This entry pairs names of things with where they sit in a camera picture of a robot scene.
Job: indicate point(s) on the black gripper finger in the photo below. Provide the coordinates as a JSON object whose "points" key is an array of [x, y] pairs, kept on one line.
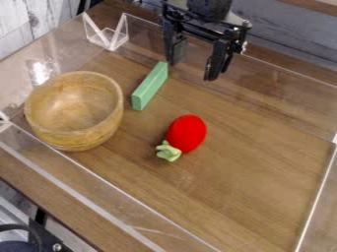
{"points": [[219, 59], [175, 42]]}

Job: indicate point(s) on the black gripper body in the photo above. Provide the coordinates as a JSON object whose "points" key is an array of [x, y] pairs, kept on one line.
{"points": [[207, 20]]}

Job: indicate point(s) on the green rectangular block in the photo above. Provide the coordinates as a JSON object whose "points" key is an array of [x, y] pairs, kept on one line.
{"points": [[148, 86]]}

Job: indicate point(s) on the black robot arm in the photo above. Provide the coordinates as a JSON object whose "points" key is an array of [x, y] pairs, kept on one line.
{"points": [[207, 20]]}

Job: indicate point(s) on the brown wooden bowl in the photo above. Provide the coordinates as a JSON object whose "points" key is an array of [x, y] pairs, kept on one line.
{"points": [[75, 110]]}

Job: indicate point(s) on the red plush strawberry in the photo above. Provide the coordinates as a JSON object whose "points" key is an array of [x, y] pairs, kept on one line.
{"points": [[184, 135]]}

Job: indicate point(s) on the black table clamp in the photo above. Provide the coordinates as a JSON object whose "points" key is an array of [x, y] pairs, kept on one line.
{"points": [[44, 239]]}

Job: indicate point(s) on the clear acrylic corner bracket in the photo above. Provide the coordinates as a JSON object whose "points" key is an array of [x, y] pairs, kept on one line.
{"points": [[107, 38]]}

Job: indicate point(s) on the clear acrylic tray wall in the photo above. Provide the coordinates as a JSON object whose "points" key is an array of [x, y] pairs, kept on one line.
{"points": [[252, 191]]}

